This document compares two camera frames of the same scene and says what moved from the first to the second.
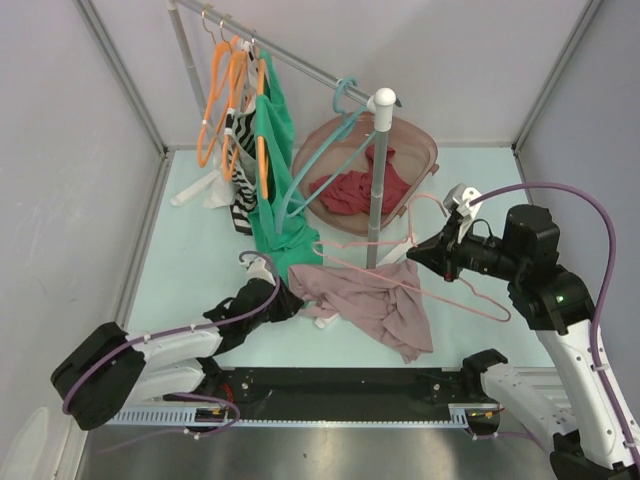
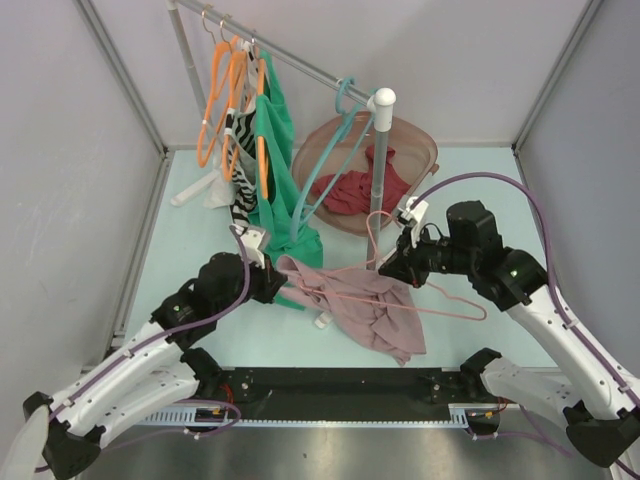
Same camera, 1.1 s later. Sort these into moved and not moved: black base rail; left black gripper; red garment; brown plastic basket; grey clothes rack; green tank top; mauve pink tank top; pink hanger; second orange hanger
Moved: mauve pink tank top; left black gripper; pink hanger
Not moved: black base rail; grey clothes rack; brown plastic basket; second orange hanger; green tank top; red garment
